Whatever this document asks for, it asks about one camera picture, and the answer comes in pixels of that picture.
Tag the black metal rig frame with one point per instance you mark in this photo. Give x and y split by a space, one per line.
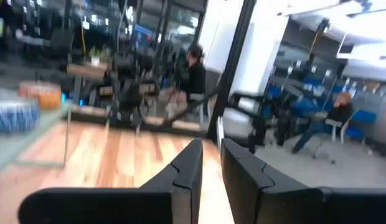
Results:
232 62

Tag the small potted green plant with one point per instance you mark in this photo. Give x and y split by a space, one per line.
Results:
96 56

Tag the blue office chair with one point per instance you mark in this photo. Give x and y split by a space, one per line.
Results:
364 118

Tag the person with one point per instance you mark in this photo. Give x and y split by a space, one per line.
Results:
339 115
196 77

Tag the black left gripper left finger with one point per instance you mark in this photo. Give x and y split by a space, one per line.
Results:
118 205

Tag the candle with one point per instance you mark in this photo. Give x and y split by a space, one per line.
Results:
40 95
15 116

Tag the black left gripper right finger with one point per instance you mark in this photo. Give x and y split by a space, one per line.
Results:
289 205

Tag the wooden workbench table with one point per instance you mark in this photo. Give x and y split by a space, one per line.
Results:
87 71

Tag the camouflage patterned bag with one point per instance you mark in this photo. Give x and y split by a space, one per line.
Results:
172 104

